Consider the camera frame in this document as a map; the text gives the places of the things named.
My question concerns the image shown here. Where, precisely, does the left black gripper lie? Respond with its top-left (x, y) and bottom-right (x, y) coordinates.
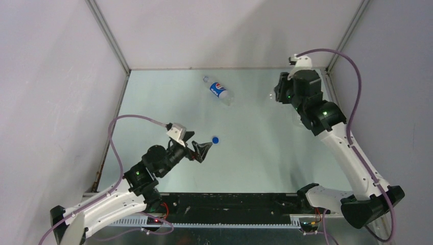
top-left (158, 131), bottom-right (212, 177)

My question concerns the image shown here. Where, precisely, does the clear unlabelled plastic bottle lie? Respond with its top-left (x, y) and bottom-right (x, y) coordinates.
top-left (264, 88), bottom-right (279, 107)

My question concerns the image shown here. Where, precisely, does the clear bottle with yellow label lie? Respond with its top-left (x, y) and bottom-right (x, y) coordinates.
top-left (292, 110), bottom-right (305, 129)

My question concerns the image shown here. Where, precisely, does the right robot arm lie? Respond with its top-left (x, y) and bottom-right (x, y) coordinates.
top-left (274, 69), bottom-right (405, 229)

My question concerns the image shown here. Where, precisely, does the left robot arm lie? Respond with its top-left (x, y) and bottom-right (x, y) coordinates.
top-left (50, 139), bottom-right (213, 244)

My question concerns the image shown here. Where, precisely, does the Pepsi labelled clear bottle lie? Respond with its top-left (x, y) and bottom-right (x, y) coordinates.
top-left (202, 76), bottom-right (234, 106)

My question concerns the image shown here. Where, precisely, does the left controller board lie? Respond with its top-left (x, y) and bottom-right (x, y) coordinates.
top-left (147, 217), bottom-right (164, 226)

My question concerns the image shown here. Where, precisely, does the controller board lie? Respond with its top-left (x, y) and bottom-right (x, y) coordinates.
top-left (147, 217), bottom-right (164, 226)
top-left (299, 222), bottom-right (320, 235)

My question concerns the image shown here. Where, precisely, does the right controller board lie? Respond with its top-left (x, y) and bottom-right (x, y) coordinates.
top-left (299, 222), bottom-right (320, 235)

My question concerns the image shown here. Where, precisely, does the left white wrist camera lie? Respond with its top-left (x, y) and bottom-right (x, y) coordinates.
top-left (165, 123), bottom-right (187, 147)

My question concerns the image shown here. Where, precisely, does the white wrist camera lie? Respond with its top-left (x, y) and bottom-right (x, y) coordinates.
top-left (287, 54), bottom-right (312, 80)
top-left (165, 123), bottom-right (187, 147)

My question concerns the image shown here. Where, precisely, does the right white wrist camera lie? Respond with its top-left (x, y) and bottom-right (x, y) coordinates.
top-left (287, 54), bottom-right (312, 80)

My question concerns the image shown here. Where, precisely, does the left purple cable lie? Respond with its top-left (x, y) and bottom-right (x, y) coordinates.
top-left (38, 114), bottom-right (175, 245)

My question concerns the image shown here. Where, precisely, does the purple cable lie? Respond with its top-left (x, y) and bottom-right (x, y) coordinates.
top-left (294, 48), bottom-right (396, 245)
top-left (38, 114), bottom-right (175, 245)

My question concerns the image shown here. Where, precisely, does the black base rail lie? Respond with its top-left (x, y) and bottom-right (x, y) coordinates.
top-left (152, 192), bottom-right (316, 224)

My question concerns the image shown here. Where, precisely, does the white slotted cable duct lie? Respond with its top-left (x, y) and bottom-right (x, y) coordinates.
top-left (108, 215), bottom-right (301, 229)

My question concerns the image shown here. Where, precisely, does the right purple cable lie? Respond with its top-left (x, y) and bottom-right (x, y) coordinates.
top-left (294, 48), bottom-right (396, 245)

